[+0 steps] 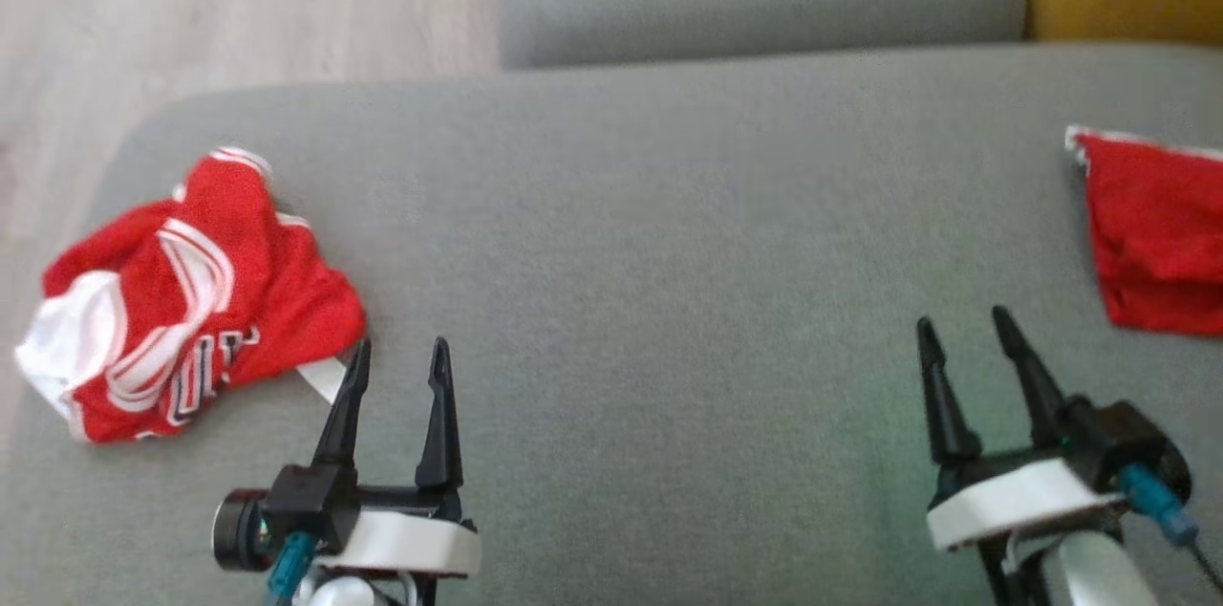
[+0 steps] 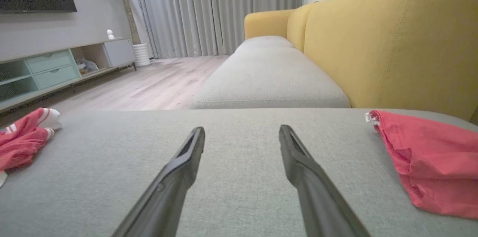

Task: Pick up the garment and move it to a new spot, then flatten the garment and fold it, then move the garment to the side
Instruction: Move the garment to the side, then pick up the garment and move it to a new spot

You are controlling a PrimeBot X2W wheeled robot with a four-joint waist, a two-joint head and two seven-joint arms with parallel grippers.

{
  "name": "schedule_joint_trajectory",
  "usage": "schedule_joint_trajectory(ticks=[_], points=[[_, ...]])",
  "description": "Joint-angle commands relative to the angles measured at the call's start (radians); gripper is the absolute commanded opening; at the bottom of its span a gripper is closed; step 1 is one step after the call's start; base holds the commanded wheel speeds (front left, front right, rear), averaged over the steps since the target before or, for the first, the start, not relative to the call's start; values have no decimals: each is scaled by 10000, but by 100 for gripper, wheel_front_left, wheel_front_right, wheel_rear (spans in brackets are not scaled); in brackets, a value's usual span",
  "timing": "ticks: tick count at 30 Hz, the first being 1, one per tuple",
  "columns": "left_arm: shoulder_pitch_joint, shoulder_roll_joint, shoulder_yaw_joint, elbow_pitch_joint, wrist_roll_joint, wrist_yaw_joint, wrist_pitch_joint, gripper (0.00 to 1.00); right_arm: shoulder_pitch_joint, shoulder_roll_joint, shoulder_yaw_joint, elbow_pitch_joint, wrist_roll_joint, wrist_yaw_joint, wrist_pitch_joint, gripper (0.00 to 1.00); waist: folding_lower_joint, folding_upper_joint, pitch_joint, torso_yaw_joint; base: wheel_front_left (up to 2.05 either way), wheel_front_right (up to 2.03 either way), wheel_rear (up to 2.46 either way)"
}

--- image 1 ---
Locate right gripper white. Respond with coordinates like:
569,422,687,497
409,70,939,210
915,304,1130,554

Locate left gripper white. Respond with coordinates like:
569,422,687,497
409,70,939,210
311,335,484,578

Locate red white basketball jersey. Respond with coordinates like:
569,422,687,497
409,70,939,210
14,145,370,444

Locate red white striped shorts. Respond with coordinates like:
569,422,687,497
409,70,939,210
1064,124,1223,337

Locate grey fabric sofa seat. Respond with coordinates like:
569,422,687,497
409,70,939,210
0,42,1223,606

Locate left arm teal-plug cable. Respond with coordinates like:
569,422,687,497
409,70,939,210
266,530,318,606

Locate arm teal-plug cable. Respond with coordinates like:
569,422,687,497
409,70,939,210
266,530,318,606
1116,463,1223,593

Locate right arm teal-plug cable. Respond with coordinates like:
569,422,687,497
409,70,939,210
1116,463,1223,593

